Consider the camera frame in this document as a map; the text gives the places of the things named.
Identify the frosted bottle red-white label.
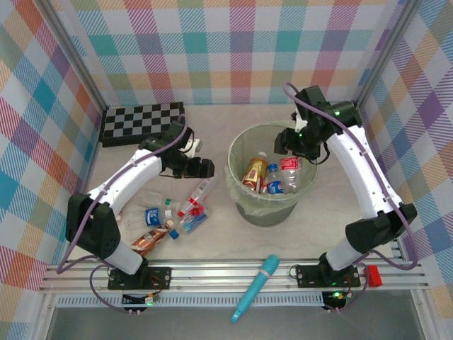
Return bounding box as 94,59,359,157
176,178,217,219

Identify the clear bottle blue label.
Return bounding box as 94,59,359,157
123,207,174,230

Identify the clear bottle blue-red label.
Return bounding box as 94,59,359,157
168,207,210,241

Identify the red gold label bottle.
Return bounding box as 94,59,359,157
241,151,269,192

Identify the translucent green bin liner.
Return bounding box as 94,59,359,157
225,121,319,217

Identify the grey mesh bin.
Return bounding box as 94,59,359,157
226,121,319,227

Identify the black framed checkerboard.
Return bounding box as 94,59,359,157
101,101,187,148

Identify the left black controller board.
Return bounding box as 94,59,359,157
122,293,160,307

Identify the black controller board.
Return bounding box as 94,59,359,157
122,293,160,307
321,290,350,309

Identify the teal marker pen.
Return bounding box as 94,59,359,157
230,254,281,324

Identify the red block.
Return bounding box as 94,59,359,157
364,265,384,287

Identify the right black controller board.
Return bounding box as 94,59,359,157
321,290,350,309

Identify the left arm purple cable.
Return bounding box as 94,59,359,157
56,113,188,276

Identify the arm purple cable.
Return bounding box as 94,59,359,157
282,82,420,272
56,113,188,276

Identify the right aluminium frame post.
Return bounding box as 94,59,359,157
350,0,424,107

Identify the aluminium frame post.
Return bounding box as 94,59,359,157
350,0,424,107
35,0,109,114

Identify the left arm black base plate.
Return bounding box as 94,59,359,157
107,266,173,291

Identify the aluminium mounting rail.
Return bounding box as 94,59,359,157
38,260,429,293

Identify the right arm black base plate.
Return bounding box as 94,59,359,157
295,264,362,288

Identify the slotted cable duct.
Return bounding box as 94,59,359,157
56,295,326,308

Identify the left aluminium frame post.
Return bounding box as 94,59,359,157
35,0,109,114

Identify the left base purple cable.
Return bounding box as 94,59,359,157
88,264,149,315

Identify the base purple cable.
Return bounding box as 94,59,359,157
327,276,372,315
88,264,149,315

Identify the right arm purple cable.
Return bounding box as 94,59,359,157
282,82,420,272

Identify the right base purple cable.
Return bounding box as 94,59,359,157
327,276,372,315

